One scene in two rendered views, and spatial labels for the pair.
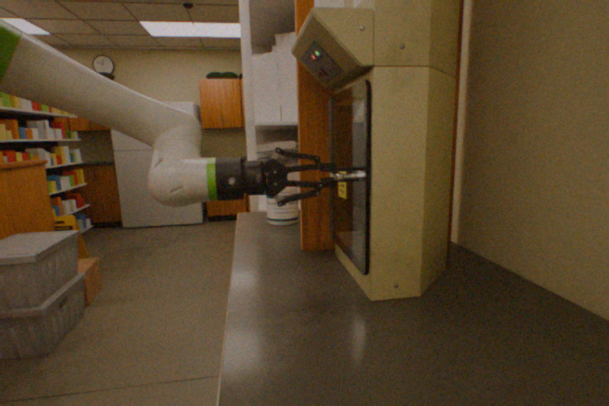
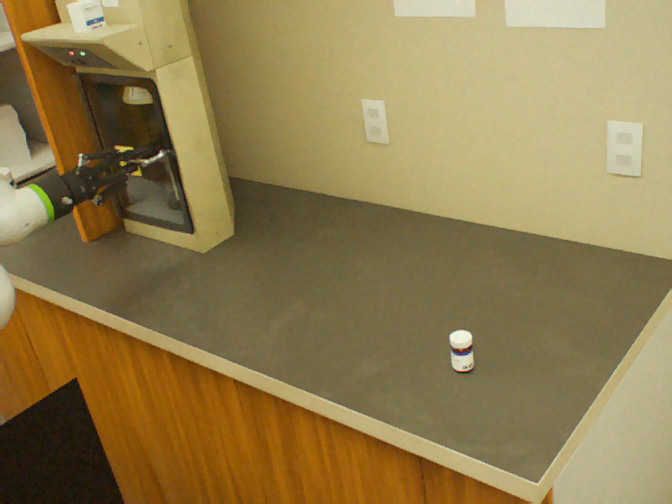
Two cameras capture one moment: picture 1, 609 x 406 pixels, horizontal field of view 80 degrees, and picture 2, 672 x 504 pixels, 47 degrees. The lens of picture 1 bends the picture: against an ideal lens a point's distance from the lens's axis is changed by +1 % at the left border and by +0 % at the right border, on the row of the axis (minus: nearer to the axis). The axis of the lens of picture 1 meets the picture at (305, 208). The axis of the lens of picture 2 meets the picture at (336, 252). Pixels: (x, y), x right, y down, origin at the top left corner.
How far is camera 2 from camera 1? 1.19 m
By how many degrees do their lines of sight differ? 40
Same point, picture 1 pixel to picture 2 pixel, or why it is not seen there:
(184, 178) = (28, 214)
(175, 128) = not seen: outside the picture
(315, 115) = (56, 93)
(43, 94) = not seen: outside the picture
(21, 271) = not seen: outside the picture
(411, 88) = (185, 76)
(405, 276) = (220, 223)
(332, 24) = (118, 46)
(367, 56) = (149, 63)
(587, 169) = (311, 98)
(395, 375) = (259, 282)
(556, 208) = (299, 128)
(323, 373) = (220, 301)
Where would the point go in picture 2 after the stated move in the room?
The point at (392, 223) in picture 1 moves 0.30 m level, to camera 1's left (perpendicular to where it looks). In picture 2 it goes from (201, 185) to (91, 235)
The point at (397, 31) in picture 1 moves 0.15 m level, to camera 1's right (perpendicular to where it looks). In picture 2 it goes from (164, 36) to (218, 19)
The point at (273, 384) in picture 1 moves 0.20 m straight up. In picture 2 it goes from (198, 320) to (176, 238)
